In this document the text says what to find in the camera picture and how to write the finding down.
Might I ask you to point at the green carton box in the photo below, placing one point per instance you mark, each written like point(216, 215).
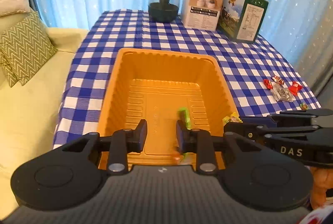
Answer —
point(241, 20)

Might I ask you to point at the yellow green candy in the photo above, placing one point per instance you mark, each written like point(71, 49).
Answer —
point(234, 117)

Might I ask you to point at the right hand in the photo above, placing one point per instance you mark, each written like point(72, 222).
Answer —
point(322, 181)

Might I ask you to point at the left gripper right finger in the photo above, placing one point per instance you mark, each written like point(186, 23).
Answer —
point(197, 141)

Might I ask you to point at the orange plastic tray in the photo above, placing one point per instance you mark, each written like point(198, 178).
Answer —
point(154, 85)

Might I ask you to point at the red pillow candy packet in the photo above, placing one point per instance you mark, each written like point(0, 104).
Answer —
point(294, 88)

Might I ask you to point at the green brown candy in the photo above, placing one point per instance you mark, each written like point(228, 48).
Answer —
point(184, 116)

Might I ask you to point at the blue white checkered tablecloth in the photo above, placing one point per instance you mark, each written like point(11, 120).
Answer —
point(260, 79)

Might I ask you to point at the red white twisted candy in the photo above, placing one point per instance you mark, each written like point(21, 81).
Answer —
point(278, 80)

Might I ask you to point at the dark glass jar lamp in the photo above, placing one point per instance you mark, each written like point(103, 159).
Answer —
point(164, 11)

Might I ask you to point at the small red candy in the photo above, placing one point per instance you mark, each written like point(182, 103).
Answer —
point(268, 84)

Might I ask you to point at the grey side curtain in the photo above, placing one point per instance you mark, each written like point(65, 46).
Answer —
point(319, 52)

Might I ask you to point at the pale yellow sofa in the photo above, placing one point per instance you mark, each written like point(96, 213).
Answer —
point(29, 112)

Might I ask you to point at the green zigzag cushion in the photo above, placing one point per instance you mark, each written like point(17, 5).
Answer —
point(25, 48)

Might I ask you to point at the clear mixed nuts packet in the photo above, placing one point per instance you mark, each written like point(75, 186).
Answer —
point(281, 94)

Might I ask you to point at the white beige product box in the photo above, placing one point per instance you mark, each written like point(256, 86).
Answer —
point(201, 14)

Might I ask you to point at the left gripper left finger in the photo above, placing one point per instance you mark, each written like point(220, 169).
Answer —
point(122, 143)

